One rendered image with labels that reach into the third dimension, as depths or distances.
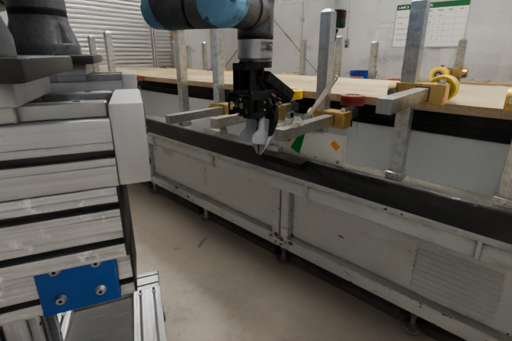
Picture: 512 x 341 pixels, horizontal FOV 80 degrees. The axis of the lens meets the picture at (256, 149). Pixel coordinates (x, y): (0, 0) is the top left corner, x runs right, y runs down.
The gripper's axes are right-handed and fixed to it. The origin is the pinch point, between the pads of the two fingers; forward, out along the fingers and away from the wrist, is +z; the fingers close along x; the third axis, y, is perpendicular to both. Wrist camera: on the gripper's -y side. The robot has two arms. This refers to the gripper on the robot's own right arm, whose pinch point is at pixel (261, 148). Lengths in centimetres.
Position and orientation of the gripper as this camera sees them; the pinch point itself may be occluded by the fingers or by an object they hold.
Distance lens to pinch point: 72.8
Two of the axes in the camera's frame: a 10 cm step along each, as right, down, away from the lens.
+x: 7.5, 2.0, -6.3
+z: 0.0, 9.5, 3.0
